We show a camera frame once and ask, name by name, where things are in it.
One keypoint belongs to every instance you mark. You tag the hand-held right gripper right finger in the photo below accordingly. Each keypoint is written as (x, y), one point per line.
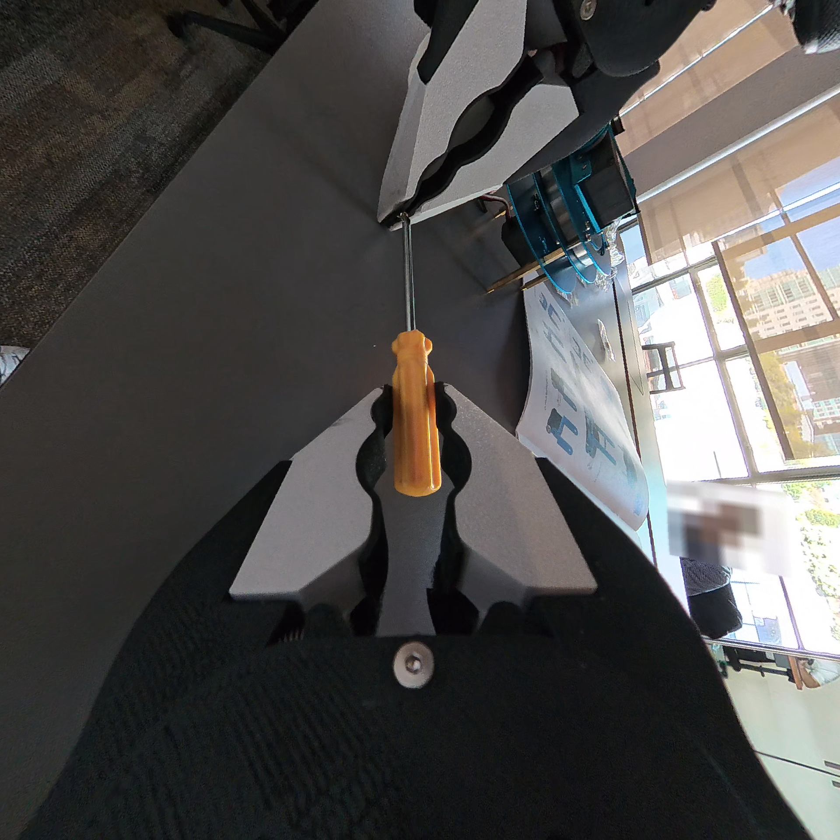
(518, 525)

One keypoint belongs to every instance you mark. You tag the beige roller blind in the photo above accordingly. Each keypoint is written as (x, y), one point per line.
(722, 164)

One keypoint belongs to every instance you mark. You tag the blue toy robot arm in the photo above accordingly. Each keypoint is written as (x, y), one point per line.
(604, 184)

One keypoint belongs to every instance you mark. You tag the dark grey desk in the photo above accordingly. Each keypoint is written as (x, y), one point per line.
(197, 328)

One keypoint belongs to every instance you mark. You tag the printed instruction sheet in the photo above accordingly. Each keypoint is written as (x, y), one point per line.
(577, 394)

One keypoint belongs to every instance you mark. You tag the black mesh chair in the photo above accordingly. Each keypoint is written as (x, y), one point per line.
(676, 387)

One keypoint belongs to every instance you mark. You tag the crumpled clear plastic wrap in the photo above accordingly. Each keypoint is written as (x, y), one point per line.
(600, 256)

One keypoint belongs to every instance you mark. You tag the window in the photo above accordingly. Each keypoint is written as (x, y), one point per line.
(709, 426)

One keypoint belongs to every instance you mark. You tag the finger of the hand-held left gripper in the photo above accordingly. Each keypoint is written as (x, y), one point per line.
(525, 131)
(426, 131)

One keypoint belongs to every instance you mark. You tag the black office chair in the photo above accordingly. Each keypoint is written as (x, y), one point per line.
(216, 23)

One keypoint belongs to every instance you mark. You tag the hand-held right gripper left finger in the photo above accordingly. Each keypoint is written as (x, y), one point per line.
(308, 525)

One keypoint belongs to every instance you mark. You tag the small clear parts bag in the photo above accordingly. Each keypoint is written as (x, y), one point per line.
(605, 341)

